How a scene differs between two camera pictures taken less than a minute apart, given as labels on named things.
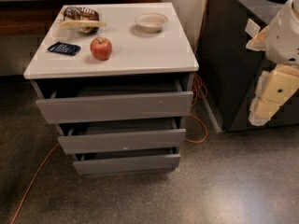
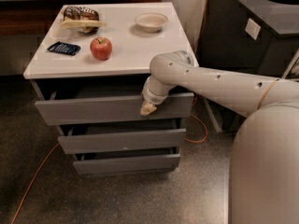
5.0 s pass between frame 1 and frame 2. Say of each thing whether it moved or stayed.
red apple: stayed
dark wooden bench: stayed
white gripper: moved
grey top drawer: stayed
